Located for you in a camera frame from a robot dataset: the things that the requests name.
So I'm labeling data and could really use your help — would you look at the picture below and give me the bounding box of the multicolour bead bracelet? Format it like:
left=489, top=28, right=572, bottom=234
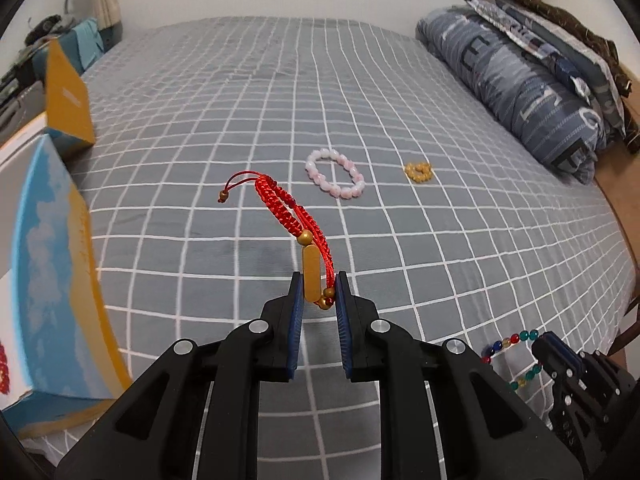
left=480, top=327, right=544, bottom=392

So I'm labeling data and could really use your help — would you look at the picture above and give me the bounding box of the red braided gold-bar bracelet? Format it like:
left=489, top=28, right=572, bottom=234
left=217, top=170, right=338, bottom=310

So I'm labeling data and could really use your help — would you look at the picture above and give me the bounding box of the small yellow bead jewelry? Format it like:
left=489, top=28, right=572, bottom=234
left=404, top=162, right=433, bottom=183

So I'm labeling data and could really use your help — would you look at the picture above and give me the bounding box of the white blue cardboard box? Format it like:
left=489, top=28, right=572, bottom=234
left=1, top=41, right=131, bottom=439

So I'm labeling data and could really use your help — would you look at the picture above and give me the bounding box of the blue patterned rolled duvet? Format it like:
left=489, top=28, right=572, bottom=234
left=416, top=6, right=606, bottom=184

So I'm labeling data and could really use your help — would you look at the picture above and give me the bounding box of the grey checked bed sheet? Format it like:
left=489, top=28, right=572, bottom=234
left=70, top=18, right=636, bottom=479

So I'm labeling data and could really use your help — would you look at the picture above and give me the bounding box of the blue patterned pillow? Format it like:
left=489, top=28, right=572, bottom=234
left=465, top=0, right=626, bottom=136

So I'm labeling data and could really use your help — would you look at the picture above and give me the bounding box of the brown fuzzy blanket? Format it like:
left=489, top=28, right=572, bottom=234
left=495, top=0, right=639, bottom=154

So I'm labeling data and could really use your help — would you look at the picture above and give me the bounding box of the grey hard suitcase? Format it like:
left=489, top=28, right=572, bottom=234
left=0, top=81, right=46, bottom=145

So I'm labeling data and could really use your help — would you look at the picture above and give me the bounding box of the black clutter on suitcases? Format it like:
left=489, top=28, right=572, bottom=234
left=1, top=14, right=76, bottom=106

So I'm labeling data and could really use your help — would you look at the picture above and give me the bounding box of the teal suitcase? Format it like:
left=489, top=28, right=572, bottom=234
left=32, top=18, right=104, bottom=80

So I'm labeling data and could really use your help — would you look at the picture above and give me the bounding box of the pink bead bracelet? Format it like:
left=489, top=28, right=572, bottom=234
left=305, top=147, right=367, bottom=201

